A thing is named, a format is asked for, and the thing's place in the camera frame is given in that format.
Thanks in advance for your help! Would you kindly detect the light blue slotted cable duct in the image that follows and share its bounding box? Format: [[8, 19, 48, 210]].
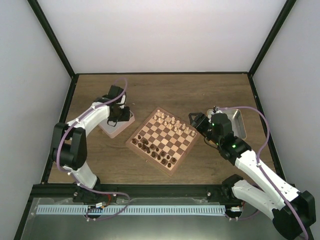
[[36, 204, 226, 216]]

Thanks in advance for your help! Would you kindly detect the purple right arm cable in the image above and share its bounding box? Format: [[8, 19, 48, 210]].
[[217, 105, 309, 240]]

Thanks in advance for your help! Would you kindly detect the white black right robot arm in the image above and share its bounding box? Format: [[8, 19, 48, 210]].
[[188, 110, 316, 240]]

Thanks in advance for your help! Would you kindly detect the wooden chess board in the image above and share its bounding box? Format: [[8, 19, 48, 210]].
[[125, 107, 200, 176]]

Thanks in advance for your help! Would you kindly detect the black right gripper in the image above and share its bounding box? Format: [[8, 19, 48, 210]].
[[189, 112, 222, 146]]

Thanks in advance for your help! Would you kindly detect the black aluminium frame rail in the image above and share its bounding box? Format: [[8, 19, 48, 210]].
[[30, 183, 237, 203]]

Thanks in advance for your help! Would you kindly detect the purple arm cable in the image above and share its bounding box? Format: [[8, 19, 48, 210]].
[[217, 105, 309, 240], [56, 77, 131, 222]]

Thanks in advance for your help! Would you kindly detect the yellow bear tin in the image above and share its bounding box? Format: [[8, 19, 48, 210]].
[[216, 109, 247, 140]]

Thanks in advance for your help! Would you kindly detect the pink metal tin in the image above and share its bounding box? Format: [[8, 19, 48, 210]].
[[98, 111, 135, 139]]

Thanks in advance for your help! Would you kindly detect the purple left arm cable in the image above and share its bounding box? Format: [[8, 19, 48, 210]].
[[56, 77, 131, 222]]

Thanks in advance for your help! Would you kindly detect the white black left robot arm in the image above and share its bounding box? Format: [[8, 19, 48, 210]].
[[49, 85, 135, 202]]

